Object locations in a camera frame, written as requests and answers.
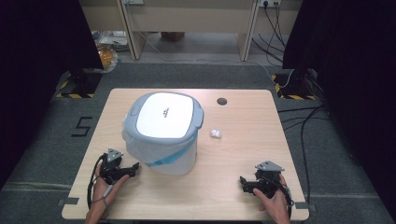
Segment person's right hand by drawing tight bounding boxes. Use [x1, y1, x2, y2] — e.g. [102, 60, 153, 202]
[252, 174, 291, 217]

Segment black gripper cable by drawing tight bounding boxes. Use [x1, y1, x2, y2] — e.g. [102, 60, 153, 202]
[261, 175, 295, 220]
[86, 153, 108, 210]

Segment white floor cable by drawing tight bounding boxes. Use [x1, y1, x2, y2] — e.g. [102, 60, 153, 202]
[125, 4, 295, 90]

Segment black socket cables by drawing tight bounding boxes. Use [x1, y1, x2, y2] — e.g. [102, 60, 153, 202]
[251, 2, 287, 64]

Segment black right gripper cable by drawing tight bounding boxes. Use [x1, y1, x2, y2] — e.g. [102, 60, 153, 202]
[261, 175, 295, 220]

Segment black curtain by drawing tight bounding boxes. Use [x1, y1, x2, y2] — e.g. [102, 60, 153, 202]
[0, 0, 105, 189]
[281, 0, 396, 223]

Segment beige wooden desk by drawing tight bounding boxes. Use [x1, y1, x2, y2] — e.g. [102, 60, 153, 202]
[78, 0, 304, 63]

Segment black floor cables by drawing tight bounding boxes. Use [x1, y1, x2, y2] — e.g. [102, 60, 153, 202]
[276, 104, 332, 207]

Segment person's left hand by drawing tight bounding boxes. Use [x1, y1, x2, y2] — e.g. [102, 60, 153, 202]
[92, 163, 131, 205]

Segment black stand base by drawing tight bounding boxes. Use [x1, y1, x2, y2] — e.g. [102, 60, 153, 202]
[68, 67, 103, 96]
[275, 68, 316, 97]

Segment white trash bin grey lid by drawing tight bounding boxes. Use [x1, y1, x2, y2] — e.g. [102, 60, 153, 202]
[121, 91, 205, 176]

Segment pile of papers and packets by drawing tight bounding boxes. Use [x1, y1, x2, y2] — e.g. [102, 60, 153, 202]
[91, 29, 131, 53]

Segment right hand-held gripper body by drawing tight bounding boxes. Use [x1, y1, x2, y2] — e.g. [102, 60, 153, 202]
[254, 160, 286, 200]

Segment clear bag with yellow contents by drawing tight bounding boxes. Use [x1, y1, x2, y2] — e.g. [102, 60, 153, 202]
[95, 43, 121, 74]

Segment grey tape strip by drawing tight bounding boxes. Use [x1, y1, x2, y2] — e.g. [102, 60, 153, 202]
[57, 197, 80, 207]
[294, 202, 317, 213]

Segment white wall socket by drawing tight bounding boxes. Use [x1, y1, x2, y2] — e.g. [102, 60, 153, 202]
[258, 0, 282, 8]

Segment grey wrist strap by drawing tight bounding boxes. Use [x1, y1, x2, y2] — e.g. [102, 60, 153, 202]
[91, 184, 115, 207]

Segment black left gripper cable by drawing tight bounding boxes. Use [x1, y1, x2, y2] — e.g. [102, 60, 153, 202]
[86, 153, 108, 210]

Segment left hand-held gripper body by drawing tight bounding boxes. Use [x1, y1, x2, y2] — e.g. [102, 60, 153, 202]
[99, 147, 126, 186]

